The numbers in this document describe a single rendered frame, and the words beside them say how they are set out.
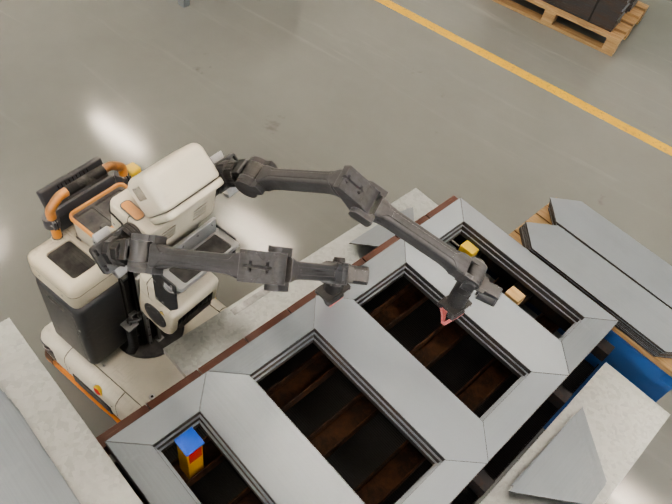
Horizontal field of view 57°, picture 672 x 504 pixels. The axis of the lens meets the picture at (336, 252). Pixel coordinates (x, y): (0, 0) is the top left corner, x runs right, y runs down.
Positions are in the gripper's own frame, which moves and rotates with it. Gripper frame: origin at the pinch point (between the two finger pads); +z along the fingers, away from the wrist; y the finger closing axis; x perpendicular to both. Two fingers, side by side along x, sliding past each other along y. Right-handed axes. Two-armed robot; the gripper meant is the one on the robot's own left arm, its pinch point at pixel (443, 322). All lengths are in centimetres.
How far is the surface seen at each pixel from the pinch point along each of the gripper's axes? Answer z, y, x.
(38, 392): 17, -103, 49
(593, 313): 1, 58, -27
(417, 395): 16.8, -14.4, -8.9
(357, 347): 16.7, -17.6, 14.8
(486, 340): 11.3, 20.4, -9.5
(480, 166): 54, 197, 92
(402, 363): 15.5, -10.3, 1.7
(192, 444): 28, -75, 20
